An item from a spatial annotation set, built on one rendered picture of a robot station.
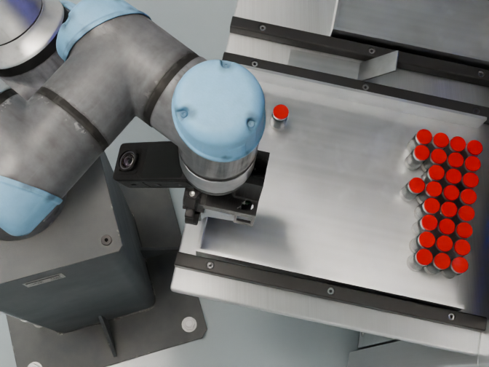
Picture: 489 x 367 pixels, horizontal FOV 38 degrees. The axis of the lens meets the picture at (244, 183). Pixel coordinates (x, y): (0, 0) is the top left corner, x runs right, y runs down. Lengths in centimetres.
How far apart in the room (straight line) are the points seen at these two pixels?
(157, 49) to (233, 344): 127
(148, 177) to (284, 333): 110
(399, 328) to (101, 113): 51
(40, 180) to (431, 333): 56
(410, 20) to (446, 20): 5
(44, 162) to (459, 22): 69
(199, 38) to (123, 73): 142
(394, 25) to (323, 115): 18
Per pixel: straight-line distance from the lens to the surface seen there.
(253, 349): 180
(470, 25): 110
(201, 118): 56
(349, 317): 94
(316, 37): 102
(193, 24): 204
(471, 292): 98
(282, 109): 94
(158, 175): 75
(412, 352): 127
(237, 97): 57
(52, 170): 59
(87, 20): 63
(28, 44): 86
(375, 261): 95
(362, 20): 106
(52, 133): 59
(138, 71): 60
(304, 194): 95
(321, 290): 91
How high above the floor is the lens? 179
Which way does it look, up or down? 74 degrees down
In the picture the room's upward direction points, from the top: 11 degrees clockwise
